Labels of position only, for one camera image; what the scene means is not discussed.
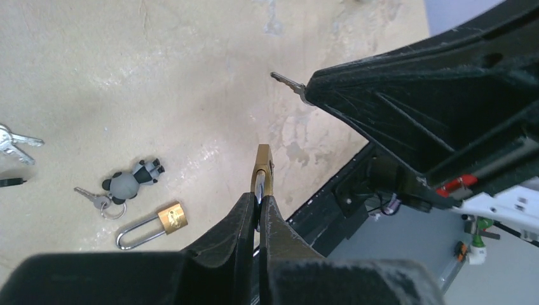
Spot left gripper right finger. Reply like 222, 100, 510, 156
259, 196, 445, 304

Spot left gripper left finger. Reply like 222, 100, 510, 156
1, 193, 256, 304

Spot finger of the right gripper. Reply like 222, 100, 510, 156
305, 1, 538, 126
324, 63, 539, 194

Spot brass padlock long shackle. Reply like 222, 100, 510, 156
115, 201, 188, 250

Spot black key bunch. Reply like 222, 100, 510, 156
74, 158, 166, 220

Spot small silver padlock key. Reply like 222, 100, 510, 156
270, 72, 313, 106

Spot yellow black padlock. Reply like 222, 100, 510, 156
0, 178, 26, 187

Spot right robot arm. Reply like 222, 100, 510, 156
303, 1, 538, 231

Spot small silver key pair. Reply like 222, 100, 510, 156
1, 125, 44, 165

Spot black base bar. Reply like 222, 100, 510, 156
287, 144, 415, 257

